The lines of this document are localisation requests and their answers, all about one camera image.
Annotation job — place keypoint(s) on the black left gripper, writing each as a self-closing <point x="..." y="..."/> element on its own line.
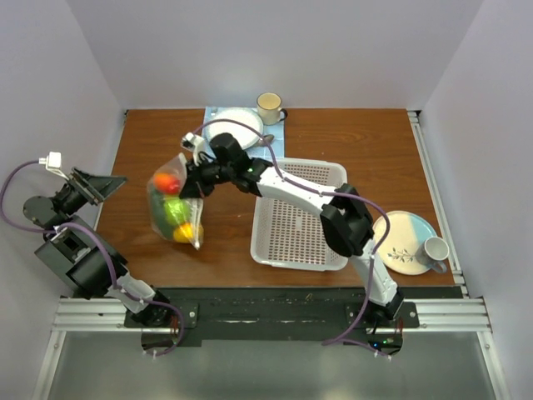
<point x="101" y="187"/>

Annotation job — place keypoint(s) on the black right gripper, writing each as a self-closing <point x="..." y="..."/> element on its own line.
<point x="193" y="188"/>

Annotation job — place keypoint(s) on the red orange fake mango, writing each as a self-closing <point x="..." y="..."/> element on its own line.
<point x="166" y="183"/>

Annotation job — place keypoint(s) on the clear zip top bag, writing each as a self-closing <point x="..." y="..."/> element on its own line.
<point x="177" y="166"/>

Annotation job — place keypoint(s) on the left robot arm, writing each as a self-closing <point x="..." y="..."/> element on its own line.
<point x="88" y="264"/>

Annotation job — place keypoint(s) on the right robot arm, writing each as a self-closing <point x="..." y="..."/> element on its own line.
<point x="345" y="219"/>

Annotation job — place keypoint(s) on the green fake apple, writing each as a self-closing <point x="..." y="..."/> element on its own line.
<point x="177" y="211"/>

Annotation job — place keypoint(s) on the yellow orange fake fruit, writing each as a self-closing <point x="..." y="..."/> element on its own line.
<point x="188" y="232"/>

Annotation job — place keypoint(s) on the dark green fake cucumber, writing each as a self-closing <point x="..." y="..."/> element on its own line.
<point x="158" y="215"/>

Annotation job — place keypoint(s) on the white round plate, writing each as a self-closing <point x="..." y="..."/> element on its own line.
<point x="240" y="122"/>

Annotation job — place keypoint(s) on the metal spoon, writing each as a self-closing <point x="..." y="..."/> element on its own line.
<point x="265" y="140"/>

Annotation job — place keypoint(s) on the white perforated plastic basket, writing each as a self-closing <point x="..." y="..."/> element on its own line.
<point x="284" y="236"/>

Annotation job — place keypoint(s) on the cream enamel mug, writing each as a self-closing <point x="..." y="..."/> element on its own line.
<point x="269" y="108"/>

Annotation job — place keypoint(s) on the cream and blue saucer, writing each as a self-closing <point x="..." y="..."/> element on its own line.
<point x="408" y="232"/>

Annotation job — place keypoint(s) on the grey ceramic cup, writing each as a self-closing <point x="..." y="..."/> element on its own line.
<point x="434" y="253"/>

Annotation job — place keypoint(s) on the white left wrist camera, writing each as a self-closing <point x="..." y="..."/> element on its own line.
<point x="53" y="164"/>

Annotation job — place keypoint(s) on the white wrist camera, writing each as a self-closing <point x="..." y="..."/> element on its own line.
<point x="196" y="144"/>
<point x="53" y="164"/>

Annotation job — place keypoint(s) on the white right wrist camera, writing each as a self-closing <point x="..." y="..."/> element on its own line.
<point x="196" y="144"/>

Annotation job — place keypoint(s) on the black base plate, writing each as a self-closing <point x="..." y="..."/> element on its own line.
<point x="329" y="315"/>

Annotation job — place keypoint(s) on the aluminium frame rail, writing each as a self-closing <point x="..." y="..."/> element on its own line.
<point x="270" y="343"/>

